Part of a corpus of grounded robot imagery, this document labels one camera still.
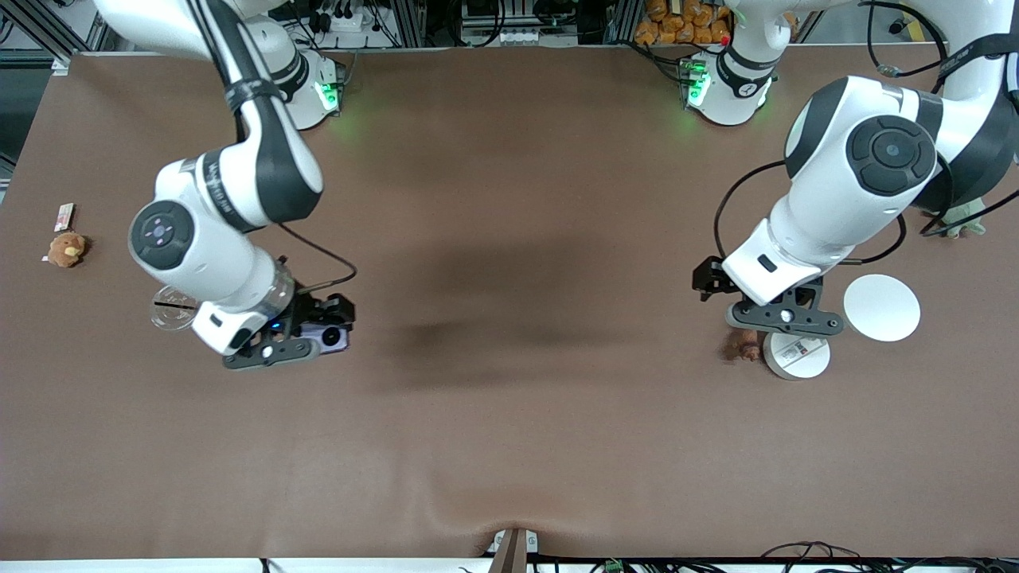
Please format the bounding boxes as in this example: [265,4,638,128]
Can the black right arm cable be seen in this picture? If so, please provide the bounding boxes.
[275,223,357,294]

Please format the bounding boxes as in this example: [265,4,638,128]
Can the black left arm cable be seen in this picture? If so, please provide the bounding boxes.
[713,159,789,263]

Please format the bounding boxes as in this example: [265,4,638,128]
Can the white round desk lamp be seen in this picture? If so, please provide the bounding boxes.
[762,274,922,381]

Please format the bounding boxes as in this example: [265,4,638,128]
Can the green turtle plush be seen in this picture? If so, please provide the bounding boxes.
[943,203,988,239]

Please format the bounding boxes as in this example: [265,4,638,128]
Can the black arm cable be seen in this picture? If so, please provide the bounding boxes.
[275,223,357,294]
[713,159,789,263]

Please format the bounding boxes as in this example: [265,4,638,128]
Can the brown plush toy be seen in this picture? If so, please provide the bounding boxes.
[41,232,88,269]

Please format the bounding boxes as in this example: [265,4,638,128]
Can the brown lion statue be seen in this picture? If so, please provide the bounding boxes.
[719,327,763,364]

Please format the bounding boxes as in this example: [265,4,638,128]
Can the white power strip with plugs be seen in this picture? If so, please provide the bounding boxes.
[306,6,375,37]

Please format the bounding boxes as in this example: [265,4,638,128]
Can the brown table cover mat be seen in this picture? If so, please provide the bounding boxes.
[0,46,1019,560]

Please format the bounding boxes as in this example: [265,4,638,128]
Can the aluminium frame post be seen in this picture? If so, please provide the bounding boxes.
[605,0,642,45]
[388,0,427,49]

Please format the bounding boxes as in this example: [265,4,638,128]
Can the gray metal bracket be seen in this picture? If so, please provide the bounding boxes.
[487,528,539,573]

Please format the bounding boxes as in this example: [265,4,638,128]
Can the black cable bundle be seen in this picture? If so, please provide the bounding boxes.
[760,541,1019,573]

